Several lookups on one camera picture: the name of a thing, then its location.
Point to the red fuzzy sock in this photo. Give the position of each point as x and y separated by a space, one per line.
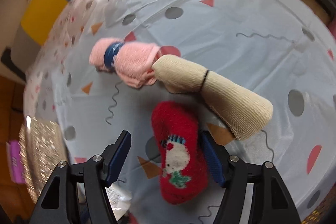
184 172

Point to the cleaning wipes white pack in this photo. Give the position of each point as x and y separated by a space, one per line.
120 200

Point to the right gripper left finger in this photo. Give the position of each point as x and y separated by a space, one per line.
114 157

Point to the beige cloth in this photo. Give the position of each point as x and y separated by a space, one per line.
243 111

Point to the purple tissue box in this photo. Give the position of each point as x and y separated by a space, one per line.
16 167

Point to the grey yellow blue chair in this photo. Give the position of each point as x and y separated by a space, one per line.
33 31

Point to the pink towel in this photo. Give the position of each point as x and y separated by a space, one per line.
131 61

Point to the patterned white tablecloth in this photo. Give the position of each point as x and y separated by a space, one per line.
267 65

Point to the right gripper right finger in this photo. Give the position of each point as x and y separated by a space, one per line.
216 158

